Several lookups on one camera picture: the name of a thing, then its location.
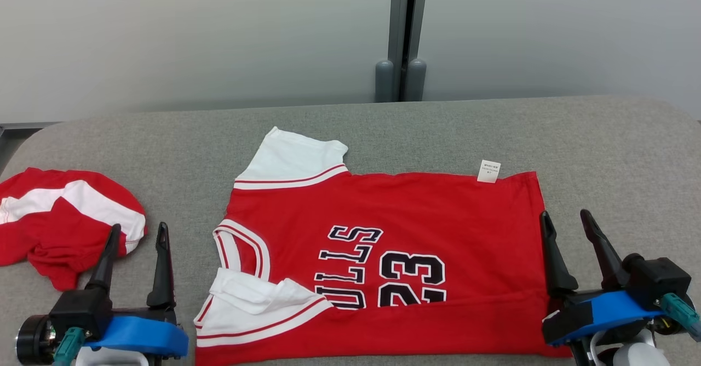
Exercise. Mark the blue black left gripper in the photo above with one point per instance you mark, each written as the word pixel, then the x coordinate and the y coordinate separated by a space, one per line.
pixel 142 336

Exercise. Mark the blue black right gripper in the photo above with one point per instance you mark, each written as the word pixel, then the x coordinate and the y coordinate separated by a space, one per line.
pixel 608 311

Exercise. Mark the red white-striped shorts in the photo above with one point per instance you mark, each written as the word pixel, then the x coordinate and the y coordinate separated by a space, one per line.
pixel 60 234

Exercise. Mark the red basketball jersey shirt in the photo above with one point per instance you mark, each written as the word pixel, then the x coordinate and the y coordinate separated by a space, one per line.
pixel 416 207

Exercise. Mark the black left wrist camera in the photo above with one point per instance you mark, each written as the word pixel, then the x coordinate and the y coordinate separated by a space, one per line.
pixel 82 308

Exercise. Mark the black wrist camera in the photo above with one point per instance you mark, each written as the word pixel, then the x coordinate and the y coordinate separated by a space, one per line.
pixel 82 308
pixel 657 281

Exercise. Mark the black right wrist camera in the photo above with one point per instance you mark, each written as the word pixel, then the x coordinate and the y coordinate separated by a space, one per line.
pixel 657 281

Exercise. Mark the grey cylindrical post foot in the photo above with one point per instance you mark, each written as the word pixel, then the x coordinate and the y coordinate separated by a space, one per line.
pixel 384 81
pixel 416 81

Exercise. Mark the grey partition post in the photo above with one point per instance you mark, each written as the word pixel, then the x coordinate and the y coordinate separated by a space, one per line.
pixel 400 21

